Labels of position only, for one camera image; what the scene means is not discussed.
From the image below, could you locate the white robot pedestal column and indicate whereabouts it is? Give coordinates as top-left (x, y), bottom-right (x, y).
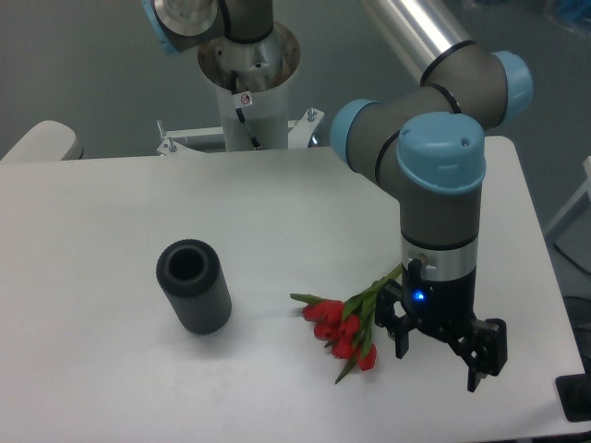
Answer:
top-left (198, 22), bottom-right (300, 124)

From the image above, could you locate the white metal base frame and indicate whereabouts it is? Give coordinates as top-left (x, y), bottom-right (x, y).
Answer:
top-left (156, 107), bottom-right (325, 156)

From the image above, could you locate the red tulip bouquet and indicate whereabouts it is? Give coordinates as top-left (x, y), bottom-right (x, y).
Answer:
top-left (290, 265), bottom-right (402, 384)

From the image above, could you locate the white furniture at right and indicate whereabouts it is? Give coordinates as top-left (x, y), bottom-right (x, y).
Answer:
top-left (542, 157), bottom-right (590, 243)

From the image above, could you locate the white chair armrest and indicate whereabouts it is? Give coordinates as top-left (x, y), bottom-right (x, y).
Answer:
top-left (1, 120), bottom-right (84, 165)

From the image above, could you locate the black cable on pedestal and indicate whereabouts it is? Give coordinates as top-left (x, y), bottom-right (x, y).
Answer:
top-left (229, 69), bottom-right (263, 151)

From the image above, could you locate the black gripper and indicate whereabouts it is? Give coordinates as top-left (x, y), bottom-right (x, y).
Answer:
top-left (374, 268), bottom-right (507, 392)

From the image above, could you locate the black clamp at table edge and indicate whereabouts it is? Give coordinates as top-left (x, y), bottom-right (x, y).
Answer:
top-left (555, 374), bottom-right (590, 423)

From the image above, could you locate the dark grey ribbed vase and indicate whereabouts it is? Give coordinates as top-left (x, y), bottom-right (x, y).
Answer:
top-left (156, 239), bottom-right (232, 335)

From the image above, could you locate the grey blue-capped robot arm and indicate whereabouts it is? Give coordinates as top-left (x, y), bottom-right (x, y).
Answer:
top-left (143, 1), bottom-right (533, 390)

